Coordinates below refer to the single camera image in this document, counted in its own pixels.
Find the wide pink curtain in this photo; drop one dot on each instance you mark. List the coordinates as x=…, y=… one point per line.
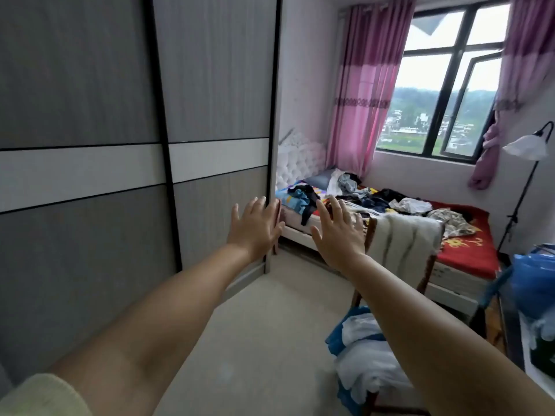
x=369, y=82

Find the red bedsheet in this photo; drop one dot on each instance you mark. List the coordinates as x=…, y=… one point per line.
x=470, y=251

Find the white bed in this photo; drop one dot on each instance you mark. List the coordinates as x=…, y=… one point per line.
x=453, y=280

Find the blue cloth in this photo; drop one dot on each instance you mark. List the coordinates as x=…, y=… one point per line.
x=336, y=338

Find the white tufted headboard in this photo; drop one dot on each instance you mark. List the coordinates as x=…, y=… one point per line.
x=299, y=160

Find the tied pink curtain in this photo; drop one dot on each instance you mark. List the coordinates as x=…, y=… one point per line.
x=525, y=65

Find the wooden chair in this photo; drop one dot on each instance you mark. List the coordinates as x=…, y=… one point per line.
x=431, y=273

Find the grey wardrobe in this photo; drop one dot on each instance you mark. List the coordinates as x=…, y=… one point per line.
x=87, y=82

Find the black garment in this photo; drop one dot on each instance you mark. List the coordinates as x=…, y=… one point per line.
x=305, y=196

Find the black framed window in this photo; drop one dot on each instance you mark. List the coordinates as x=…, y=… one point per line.
x=433, y=82

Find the white fluffy sweater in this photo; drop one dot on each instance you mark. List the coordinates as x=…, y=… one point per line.
x=403, y=242

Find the pile of mixed clothes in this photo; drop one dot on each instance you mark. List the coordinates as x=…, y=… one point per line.
x=390, y=202

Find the person's right hand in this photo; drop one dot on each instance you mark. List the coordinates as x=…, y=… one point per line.
x=340, y=240

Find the person's left forearm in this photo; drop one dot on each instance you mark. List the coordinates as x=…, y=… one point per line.
x=156, y=329

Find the white thin blouse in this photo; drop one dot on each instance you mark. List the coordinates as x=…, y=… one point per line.
x=369, y=364

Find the grey pillow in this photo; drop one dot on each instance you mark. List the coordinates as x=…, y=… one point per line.
x=319, y=178

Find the person's left hand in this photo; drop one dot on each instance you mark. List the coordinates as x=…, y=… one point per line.
x=256, y=229

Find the blue garment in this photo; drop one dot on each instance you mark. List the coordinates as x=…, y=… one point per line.
x=290, y=199

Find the blue plastic bag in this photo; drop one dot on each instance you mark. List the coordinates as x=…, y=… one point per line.
x=533, y=281

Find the person's right forearm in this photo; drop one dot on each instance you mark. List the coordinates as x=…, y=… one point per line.
x=433, y=342

